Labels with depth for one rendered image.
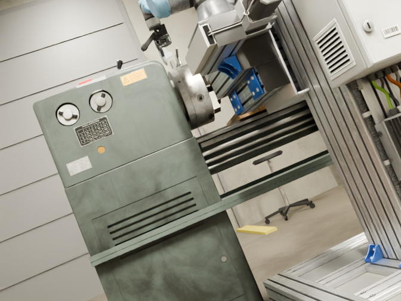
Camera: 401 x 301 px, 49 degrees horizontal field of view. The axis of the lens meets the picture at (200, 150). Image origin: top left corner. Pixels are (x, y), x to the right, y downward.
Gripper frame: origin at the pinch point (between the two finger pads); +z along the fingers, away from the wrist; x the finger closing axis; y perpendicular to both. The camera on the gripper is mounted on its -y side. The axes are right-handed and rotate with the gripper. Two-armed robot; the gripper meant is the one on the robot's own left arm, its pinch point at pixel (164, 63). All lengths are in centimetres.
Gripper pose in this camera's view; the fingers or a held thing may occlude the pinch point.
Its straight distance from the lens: 247.7
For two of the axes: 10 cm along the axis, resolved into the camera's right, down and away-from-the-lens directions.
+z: 3.6, 9.2, 1.8
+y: 9.2, -3.8, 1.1
